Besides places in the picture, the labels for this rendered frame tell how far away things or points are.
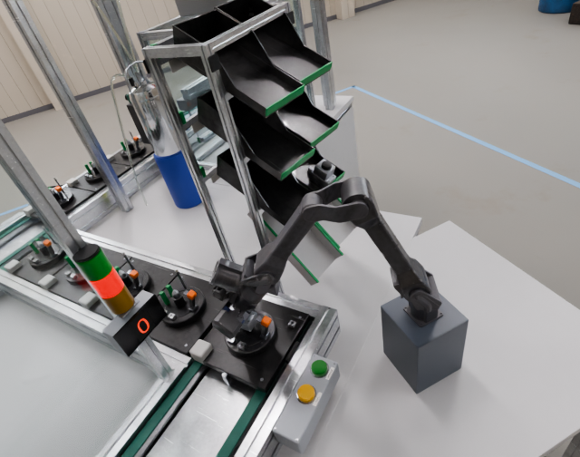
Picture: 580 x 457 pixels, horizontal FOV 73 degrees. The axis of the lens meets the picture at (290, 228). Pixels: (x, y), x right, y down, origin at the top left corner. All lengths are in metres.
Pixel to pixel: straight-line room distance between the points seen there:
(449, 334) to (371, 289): 0.39
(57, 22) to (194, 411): 7.46
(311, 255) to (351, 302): 0.21
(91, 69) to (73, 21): 0.76
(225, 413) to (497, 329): 0.75
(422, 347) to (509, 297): 0.45
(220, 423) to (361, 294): 0.56
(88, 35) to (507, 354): 7.74
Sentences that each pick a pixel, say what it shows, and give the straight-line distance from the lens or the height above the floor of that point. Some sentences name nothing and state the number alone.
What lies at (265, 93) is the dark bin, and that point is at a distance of 0.92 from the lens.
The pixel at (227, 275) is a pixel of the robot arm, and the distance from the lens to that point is 0.85.
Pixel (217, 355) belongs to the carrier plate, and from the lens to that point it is 1.10.
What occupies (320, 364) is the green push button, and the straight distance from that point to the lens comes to 1.01.
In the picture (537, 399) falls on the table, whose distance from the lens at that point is 1.14.
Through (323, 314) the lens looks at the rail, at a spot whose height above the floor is 0.96.
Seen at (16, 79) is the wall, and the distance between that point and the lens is 8.31.
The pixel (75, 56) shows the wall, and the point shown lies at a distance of 8.16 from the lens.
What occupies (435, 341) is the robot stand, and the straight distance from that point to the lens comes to 0.95.
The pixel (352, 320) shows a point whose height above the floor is 0.86.
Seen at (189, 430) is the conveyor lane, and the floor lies 0.92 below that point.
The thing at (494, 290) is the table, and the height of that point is 0.86.
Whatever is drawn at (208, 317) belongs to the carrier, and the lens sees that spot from 1.19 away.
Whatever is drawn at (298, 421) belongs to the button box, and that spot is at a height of 0.96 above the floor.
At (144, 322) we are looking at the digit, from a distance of 0.93.
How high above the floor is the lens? 1.82
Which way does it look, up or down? 38 degrees down
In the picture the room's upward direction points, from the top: 14 degrees counter-clockwise
